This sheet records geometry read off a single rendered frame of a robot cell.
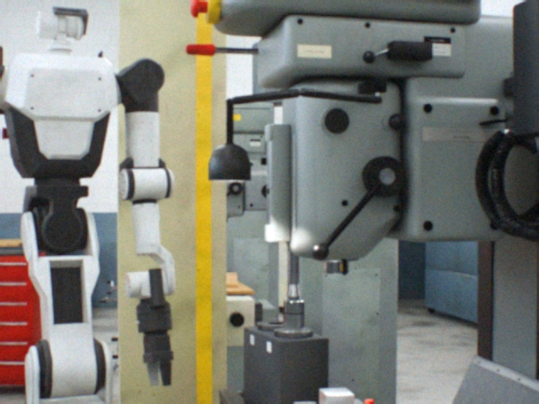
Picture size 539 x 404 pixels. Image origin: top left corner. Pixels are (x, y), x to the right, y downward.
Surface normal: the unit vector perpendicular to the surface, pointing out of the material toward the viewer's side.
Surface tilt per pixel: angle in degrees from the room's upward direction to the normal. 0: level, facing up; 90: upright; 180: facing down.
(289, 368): 90
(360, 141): 90
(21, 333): 90
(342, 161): 90
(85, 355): 66
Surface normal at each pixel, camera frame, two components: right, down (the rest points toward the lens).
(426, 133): 0.22, 0.01
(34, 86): 0.43, 0.01
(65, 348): 0.39, -0.40
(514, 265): -0.98, 0.00
